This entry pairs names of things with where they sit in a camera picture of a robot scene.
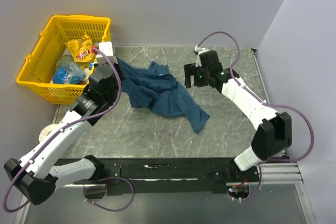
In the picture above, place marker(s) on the yellow snack bag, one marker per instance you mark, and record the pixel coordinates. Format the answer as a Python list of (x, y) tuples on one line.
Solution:
[(81, 49)]

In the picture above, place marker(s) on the toilet paper roll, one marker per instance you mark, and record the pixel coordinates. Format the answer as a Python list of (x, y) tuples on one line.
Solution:
[(46, 131)]

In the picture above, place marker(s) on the aluminium frame rail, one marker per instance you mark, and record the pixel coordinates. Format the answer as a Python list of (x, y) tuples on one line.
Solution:
[(289, 174)]

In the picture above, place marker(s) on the blue t-shirt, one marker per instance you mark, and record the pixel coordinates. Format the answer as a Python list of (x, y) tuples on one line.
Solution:
[(156, 89)]

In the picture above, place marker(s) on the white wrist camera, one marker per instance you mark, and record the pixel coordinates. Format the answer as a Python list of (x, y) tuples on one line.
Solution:
[(198, 51), (108, 49)]

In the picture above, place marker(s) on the yellow plastic basket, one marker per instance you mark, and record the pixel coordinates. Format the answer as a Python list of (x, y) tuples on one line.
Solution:
[(40, 65)]

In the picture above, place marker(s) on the small white bottle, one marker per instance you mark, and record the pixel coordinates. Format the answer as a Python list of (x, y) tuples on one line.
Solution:
[(88, 70)]

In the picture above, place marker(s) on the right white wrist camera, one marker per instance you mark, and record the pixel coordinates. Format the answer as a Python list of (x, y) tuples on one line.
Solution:
[(198, 51)]

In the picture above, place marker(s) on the blue plastic bag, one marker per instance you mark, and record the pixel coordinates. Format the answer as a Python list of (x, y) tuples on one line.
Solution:
[(68, 74)]

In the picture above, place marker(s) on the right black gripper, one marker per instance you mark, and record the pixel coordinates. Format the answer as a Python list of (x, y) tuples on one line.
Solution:
[(190, 70)]

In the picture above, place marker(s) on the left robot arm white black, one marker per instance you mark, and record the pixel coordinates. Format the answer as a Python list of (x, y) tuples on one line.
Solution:
[(35, 174)]

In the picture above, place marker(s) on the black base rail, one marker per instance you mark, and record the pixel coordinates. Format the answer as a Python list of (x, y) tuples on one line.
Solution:
[(175, 175)]

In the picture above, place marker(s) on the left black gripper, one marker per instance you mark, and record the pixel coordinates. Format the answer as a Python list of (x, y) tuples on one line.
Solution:
[(123, 77)]

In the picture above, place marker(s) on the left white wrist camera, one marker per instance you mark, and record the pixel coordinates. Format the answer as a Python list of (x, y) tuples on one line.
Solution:
[(108, 49)]

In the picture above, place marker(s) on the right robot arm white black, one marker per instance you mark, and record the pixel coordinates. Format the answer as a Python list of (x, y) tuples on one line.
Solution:
[(273, 129)]

